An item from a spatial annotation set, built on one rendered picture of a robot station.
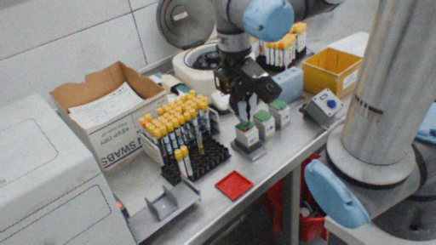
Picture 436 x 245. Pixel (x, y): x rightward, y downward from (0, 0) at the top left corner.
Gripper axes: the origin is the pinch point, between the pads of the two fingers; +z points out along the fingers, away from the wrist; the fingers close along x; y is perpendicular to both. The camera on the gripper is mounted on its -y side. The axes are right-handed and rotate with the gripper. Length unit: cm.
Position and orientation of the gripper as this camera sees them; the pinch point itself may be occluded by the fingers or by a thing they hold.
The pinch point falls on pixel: (248, 122)
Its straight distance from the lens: 85.0
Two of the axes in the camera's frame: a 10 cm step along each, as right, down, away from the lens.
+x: -7.8, 4.6, -4.2
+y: -6.1, -4.3, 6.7
